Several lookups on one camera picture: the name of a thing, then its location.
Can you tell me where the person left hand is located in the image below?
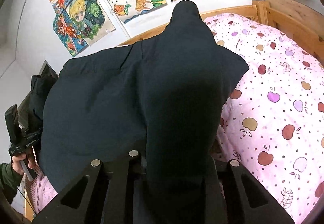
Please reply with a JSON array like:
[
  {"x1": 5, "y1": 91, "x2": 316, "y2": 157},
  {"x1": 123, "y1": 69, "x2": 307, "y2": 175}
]
[{"x1": 11, "y1": 147, "x2": 36, "y2": 175}]

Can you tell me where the black garment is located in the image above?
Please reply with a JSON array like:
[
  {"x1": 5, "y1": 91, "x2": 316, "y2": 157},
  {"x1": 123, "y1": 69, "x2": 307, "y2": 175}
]
[{"x1": 39, "y1": 1, "x2": 249, "y2": 223}]

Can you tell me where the orange haired mermaid drawing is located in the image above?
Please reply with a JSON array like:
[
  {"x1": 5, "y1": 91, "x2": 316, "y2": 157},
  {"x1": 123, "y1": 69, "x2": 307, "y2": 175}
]
[{"x1": 53, "y1": 10, "x2": 88, "y2": 57}]

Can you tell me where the blond child drawing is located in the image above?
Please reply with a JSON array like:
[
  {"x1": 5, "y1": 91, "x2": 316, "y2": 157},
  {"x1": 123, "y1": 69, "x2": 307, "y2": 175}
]
[{"x1": 66, "y1": 0, "x2": 115, "y2": 46}]

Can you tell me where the pink apple print bedsheet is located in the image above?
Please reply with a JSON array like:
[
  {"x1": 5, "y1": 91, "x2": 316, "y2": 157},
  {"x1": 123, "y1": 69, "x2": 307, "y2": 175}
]
[{"x1": 31, "y1": 12, "x2": 324, "y2": 224}]

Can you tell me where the black cabinet at left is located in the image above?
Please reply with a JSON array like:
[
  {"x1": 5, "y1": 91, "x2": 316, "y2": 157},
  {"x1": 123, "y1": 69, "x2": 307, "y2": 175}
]
[{"x1": 18, "y1": 60, "x2": 58, "y2": 130}]

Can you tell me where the wooden bed frame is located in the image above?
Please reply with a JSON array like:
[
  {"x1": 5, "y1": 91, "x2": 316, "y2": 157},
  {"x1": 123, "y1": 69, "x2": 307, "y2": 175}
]
[{"x1": 33, "y1": 0, "x2": 323, "y2": 223}]

